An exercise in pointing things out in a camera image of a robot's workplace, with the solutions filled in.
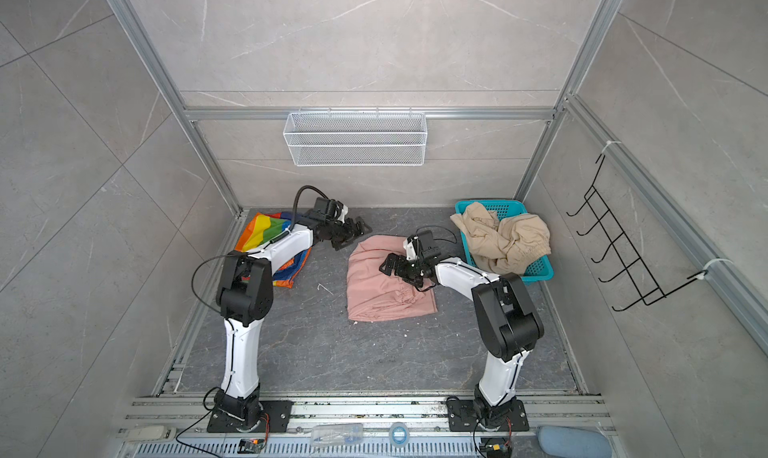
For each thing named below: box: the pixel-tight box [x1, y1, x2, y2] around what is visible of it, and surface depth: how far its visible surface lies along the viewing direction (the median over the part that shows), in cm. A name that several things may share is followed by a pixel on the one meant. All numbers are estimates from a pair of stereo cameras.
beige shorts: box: [450, 202, 552, 275], surface depth 103 cm
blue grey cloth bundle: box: [536, 425, 613, 458], surface depth 70 cm
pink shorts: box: [347, 234, 438, 322], surface depth 96 cm
